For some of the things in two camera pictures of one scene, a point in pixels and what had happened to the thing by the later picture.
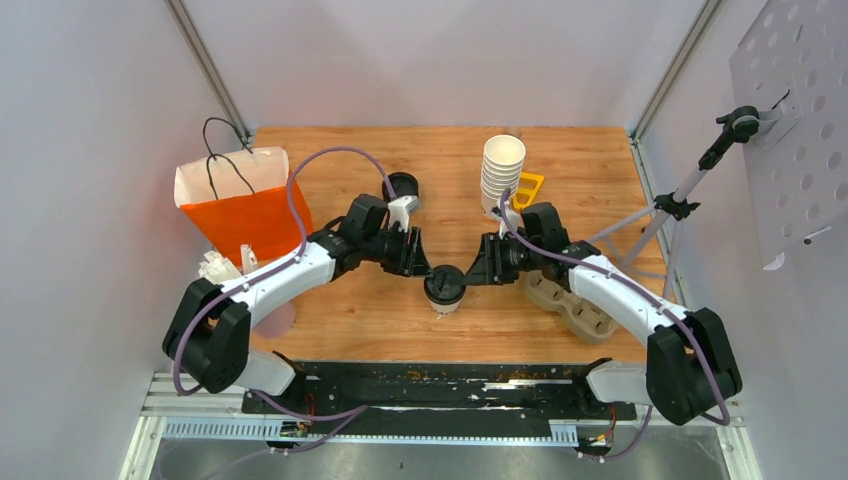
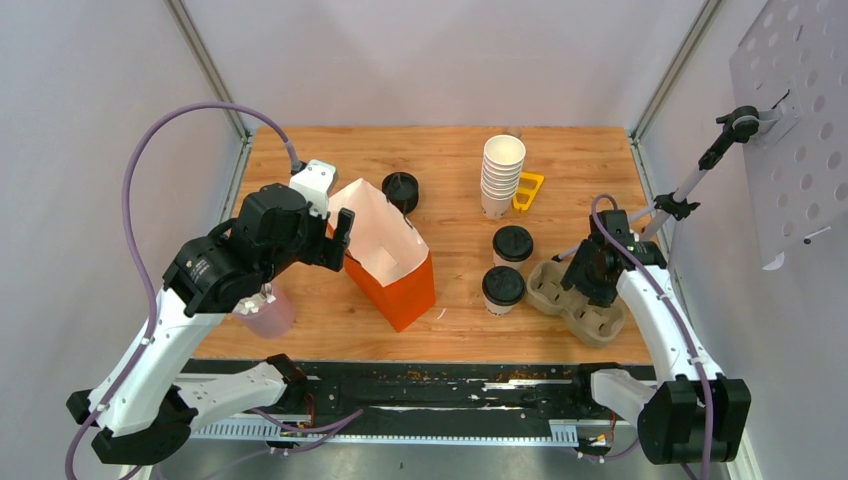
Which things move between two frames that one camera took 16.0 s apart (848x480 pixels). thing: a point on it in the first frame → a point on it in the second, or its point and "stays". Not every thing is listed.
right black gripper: [479, 270] → [597, 295]
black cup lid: [446, 285] → [503, 285]
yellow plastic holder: [528, 187] stays
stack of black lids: [405, 184] stays
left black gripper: [411, 262] → [330, 252]
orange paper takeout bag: [242, 199] → [386, 253]
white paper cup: [444, 309] → [496, 309]
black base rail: [415, 403] stays
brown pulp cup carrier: [581, 315] stays
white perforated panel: [792, 69] stays
